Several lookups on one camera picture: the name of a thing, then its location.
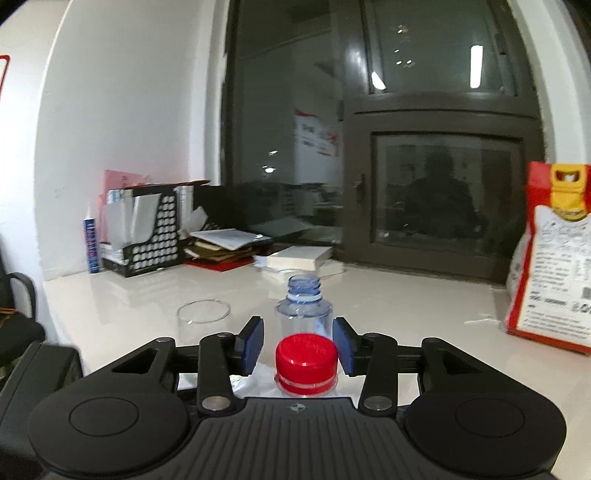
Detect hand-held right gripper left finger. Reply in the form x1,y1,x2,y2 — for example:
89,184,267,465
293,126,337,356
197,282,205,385
88,316,265,416

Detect clear glass cup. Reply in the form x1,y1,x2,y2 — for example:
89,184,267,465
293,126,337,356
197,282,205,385
177,299,231,347

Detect stack of folders and papers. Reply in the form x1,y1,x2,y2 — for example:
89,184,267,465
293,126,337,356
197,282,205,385
182,227,274,272

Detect thick white book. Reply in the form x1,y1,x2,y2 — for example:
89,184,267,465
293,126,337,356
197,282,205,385
264,246,334,271

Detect clear plastic bottle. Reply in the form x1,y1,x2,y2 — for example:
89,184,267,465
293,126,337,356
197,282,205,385
229,362,365,407

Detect dark window frame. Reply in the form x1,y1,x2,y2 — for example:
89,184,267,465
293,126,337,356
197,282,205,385
221,0,548,284

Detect black file organizer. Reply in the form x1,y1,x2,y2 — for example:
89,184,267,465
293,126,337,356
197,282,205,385
100,184,183,278

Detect black office chair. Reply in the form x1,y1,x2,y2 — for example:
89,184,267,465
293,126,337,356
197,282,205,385
0,251,47,384

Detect pink paper sheets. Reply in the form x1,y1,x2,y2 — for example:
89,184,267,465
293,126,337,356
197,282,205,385
98,169,153,243

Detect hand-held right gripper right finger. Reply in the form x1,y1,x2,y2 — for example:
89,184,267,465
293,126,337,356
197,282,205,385
332,317,504,416

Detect blue tube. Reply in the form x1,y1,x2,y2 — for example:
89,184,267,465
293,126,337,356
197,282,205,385
83,206,100,275

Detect red yellow rice bag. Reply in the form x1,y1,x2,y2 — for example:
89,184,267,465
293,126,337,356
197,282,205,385
505,161,591,355

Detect red bottle cap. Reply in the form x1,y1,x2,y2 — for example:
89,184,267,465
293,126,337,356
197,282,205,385
275,333,339,397

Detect open clear bottle blue neck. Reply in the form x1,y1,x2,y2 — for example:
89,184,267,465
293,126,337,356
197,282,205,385
274,274,334,344

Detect white red poster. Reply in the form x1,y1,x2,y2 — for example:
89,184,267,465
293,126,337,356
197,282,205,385
294,108,343,185

